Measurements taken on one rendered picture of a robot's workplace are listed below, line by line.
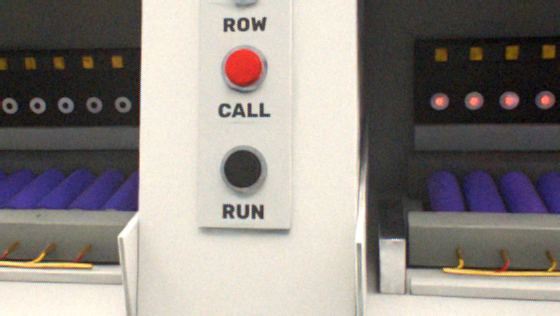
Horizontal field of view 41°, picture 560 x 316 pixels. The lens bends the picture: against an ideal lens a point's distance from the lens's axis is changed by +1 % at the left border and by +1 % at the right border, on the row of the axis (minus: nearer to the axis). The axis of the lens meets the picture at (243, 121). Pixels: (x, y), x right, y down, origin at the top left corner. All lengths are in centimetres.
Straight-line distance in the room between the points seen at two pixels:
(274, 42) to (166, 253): 10
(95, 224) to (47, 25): 22
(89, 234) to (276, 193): 13
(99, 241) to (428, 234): 17
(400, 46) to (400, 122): 5
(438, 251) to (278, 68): 13
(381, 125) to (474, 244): 16
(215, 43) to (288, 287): 11
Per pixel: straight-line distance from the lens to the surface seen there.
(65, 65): 51
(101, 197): 45
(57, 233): 40
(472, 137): 48
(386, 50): 52
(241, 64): 31
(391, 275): 35
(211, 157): 31
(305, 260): 31
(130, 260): 32
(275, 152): 31
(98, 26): 56
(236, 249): 32
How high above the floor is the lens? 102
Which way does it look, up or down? 4 degrees up
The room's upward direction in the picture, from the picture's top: straight up
